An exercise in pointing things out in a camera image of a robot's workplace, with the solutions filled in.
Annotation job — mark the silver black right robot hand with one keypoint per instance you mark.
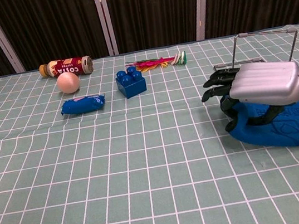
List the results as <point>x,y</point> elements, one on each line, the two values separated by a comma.
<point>266,80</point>

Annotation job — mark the black and blue towel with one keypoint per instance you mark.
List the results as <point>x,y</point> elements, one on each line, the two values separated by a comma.
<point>295,129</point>

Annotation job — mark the colourful feather shuttlecock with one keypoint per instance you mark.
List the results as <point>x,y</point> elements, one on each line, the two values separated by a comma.
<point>178,59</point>

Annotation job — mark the blue toy brick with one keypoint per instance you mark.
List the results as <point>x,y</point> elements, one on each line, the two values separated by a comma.
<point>132,87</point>

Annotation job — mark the green checked tablecloth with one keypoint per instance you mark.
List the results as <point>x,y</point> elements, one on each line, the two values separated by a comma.
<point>118,164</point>

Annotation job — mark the blue snack packet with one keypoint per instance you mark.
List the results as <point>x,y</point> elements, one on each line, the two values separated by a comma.
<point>81,106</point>

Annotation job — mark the pink ball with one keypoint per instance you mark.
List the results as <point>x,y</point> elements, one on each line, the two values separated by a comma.
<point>68,83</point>

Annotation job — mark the red coffee bottle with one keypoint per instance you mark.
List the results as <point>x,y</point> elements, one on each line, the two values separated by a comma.
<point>67,67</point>

